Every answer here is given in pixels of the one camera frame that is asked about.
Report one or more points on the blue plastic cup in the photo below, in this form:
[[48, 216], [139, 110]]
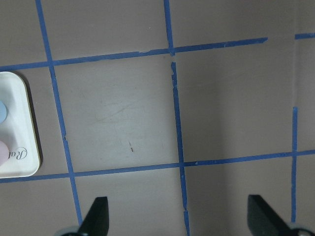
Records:
[[3, 112]]

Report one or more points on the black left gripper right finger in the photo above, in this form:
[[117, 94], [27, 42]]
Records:
[[262, 220]]

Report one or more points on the cream plastic tray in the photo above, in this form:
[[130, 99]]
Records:
[[18, 130]]

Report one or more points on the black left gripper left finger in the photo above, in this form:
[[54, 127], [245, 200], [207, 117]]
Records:
[[96, 222]]

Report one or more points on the pink plastic cup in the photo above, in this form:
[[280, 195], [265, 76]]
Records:
[[4, 153]]

